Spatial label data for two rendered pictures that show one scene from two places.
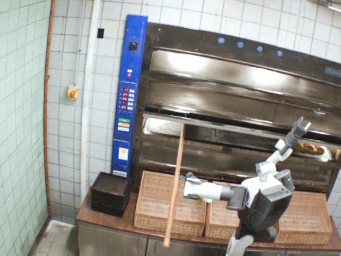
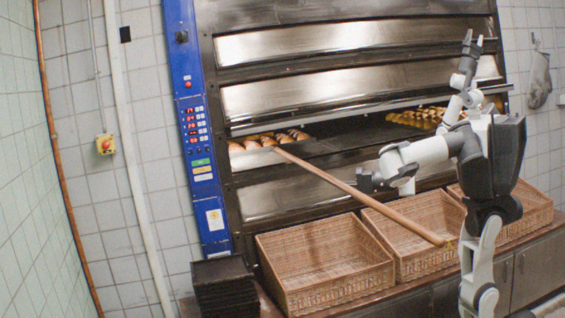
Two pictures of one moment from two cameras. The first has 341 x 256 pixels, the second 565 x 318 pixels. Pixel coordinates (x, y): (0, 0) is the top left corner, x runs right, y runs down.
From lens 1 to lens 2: 1.16 m
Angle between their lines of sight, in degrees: 19
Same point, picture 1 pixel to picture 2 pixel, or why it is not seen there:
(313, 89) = (439, 26)
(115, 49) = (155, 52)
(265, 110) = (391, 75)
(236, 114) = (359, 93)
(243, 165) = not seen: hidden behind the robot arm
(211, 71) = (304, 42)
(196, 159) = (326, 186)
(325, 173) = not seen: hidden behind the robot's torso
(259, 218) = (508, 165)
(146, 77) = (214, 81)
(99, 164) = (181, 255)
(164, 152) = (275, 194)
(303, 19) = not seen: outside the picture
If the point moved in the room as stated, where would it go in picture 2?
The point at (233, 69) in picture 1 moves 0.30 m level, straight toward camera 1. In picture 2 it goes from (332, 31) to (348, 26)
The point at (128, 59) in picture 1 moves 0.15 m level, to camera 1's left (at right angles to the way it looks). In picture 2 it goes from (180, 60) to (149, 65)
